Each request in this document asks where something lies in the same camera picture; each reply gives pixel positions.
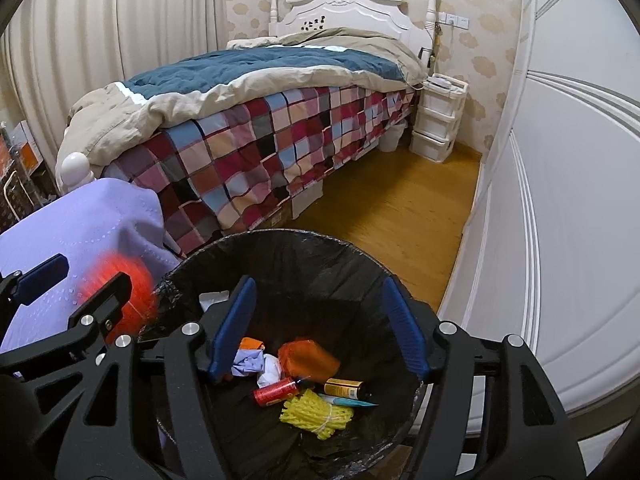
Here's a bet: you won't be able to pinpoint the cardboard sheet under bed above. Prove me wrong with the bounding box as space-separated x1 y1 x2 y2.
291 180 324 219

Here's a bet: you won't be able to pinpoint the orange and white box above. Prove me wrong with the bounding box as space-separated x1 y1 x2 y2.
10 120 43 173

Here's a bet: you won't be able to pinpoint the orange foam fruit net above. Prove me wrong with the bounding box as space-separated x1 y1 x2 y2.
77 252 160 336

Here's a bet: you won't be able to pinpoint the white power strip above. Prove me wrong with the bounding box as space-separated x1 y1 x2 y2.
425 74 466 92

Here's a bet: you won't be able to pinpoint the lavender tissue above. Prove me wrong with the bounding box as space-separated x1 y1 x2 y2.
231 350 265 377

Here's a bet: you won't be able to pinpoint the purple tablecloth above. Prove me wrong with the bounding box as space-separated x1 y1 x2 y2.
0 176 181 356

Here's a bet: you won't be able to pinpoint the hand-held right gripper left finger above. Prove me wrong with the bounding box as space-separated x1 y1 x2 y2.
40 275 258 480

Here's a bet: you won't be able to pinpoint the teal and white packet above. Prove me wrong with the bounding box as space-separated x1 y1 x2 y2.
317 394 380 407

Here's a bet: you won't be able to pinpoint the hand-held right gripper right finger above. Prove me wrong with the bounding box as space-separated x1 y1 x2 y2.
381 275 586 480

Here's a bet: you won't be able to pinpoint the black and gold bottle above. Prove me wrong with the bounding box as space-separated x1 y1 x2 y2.
324 379 366 401

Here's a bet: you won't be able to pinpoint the yellow foam fruit net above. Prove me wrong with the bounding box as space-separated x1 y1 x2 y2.
279 389 355 441

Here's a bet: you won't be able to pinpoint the black-lined trash bin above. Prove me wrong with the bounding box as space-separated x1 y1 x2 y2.
137 229 441 476

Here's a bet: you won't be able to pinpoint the blue and beige quilt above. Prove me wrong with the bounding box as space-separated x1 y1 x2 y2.
65 27 428 166

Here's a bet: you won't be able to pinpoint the striped beige curtain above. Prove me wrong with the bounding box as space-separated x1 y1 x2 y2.
0 0 226 196

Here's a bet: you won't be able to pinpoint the orange packet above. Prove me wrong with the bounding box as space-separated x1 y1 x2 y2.
277 337 341 381

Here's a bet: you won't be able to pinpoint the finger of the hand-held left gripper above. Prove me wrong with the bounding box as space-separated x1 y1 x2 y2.
0 271 133 397
0 254 70 311

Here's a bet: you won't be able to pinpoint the white wardrobe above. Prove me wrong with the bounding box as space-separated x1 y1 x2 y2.
435 0 640 461

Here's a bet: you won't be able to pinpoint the bed with patchwork blanket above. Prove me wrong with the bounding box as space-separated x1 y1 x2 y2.
55 0 441 196

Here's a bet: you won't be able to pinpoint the red can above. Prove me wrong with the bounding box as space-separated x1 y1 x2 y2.
252 377 301 407

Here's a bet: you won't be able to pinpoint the dark hanging cords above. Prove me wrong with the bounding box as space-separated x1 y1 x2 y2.
422 25 443 68

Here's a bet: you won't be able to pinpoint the white paper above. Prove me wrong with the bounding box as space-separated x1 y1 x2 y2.
257 354 283 388

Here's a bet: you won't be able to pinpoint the white drawer cabinet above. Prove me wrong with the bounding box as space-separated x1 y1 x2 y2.
409 74 468 163

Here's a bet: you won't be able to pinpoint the plaid bedsheet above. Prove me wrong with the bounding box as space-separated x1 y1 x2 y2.
102 85 418 256

